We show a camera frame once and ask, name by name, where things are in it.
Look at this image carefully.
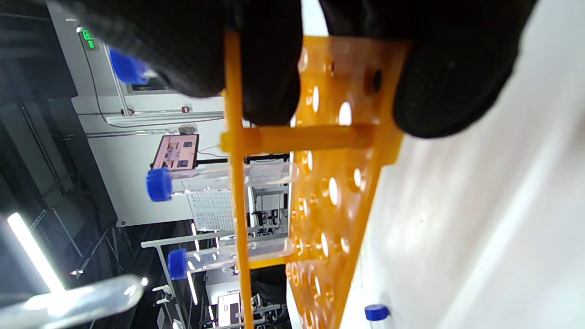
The person's right hand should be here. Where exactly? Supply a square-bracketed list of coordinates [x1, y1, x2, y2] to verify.
[46, 0, 540, 139]

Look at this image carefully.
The orange test tube rack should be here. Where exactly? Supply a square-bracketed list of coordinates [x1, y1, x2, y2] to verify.
[220, 31, 410, 329]

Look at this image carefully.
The clear blue-capped test tube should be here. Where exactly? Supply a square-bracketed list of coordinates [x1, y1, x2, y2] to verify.
[109, 47, 158, 86]
[0, 274, 146, 329]
[167, 238, 295, 280]
[364, 304, 391, 329]
[146, 162, 300, 202]

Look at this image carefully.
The white perforated board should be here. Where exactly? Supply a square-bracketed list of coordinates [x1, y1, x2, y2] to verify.
[187, 190, 236, 233]

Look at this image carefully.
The monitor with pink screen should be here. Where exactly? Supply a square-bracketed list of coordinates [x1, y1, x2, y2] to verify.
[151, 134, 200, 172]

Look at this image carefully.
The green exit sign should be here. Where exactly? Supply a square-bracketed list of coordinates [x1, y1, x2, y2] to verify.
[80, 27, 99, 51]

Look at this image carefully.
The white light bar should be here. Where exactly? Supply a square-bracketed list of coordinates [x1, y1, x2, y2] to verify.
[7, 211, 64, 293]

